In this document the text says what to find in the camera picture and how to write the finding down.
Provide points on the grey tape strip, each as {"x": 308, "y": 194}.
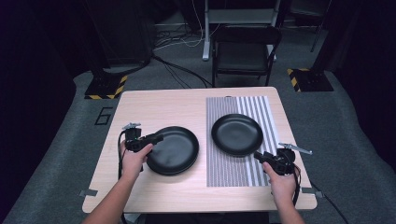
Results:
{"x": 308, "y": 190}
{"x": 88, "y": 193}

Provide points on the person's left hand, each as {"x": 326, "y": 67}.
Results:
{"x": 133, "y": 165}

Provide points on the dark metal stand leg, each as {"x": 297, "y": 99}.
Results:
{"x": 320, "y": 26}

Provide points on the black hazard-striped stand base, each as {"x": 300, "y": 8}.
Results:
{"x": 311, "y": 80}
{"x": 104, "y": 87}

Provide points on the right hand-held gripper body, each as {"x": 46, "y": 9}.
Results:
{"x": 284, "y": 161}

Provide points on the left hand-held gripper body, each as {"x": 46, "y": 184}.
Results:
{"x": 134, "y": 140}

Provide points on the dark curtain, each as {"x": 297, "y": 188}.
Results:
{"x": 370, "y": 77}
{"x": 28, "y": 93}

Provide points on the white metal desk frame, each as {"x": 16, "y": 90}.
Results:
{"x": 239, "y": 15}

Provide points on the black folding chair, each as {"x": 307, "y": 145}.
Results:
{"x": 243, "y": 56}

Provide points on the black round plate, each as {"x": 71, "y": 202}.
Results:
{"x": 237, "y": 134}
{"x": 173, "y": 173}
{"x": 176, "y": 151}

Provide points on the person's dark clothing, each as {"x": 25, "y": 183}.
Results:
{"x": 205, "y": 218}

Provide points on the person's right hand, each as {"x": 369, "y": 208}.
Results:
{"x": 282, "y": 188}

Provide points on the grey striped placemat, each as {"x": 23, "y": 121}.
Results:
{"x": 224, "y": 174}

